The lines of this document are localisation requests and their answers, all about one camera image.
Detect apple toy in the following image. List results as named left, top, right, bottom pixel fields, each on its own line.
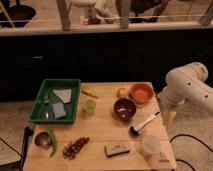
left=117, top=88, right=128, bottom=98

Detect small metal cup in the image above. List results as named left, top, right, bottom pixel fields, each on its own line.
left=34, top=132, right=52, bottom=149

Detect orange bowl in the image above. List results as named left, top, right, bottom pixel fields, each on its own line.
left=130, top=83, right=154, bottom=104

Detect clear plastic cup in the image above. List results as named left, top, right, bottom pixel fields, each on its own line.
left=141, top=135, right=161, bottom=157

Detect blue-grey sponge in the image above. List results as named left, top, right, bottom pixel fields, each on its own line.
left=53, top=102, right=66, bottom=119

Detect black clamp stand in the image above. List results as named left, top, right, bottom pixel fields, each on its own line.
left=19, top=127, right=34, bottom=171

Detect metal spoon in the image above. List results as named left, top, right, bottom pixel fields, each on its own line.
left=45, top=105, right=49, bottom=119

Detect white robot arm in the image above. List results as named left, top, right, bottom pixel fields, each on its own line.
left=158, top=62, right=213, bottom=126

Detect grey cloth piece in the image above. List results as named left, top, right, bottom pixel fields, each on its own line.
left=53, top=89, right=72, bottom=103

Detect black cable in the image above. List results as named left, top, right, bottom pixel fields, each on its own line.
left=169, top=133, right=213, bottom=171

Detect brown grape bunch toy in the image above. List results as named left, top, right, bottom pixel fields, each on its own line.
left=63, top=137, right=90, bottom=160

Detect small green cup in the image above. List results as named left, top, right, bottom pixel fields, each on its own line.
left=83, top=100, right=96, bottom=114

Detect green plastic tray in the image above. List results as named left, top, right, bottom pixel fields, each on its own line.
left=29, top=79, right=81, bottom=124

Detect black and white brush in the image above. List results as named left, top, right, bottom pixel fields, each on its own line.
left=129, top=112, right=160, bottom=137

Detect yellow banana toy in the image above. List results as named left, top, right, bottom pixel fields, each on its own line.
left=81, top=89, right=100, bottom=98

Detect dark purple bowl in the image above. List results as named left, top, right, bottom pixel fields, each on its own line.
left=113, top=99, right=136, bottom=122

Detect small metal clip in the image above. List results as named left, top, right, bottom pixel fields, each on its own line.
left=43, top=96, right=49, bottom=104

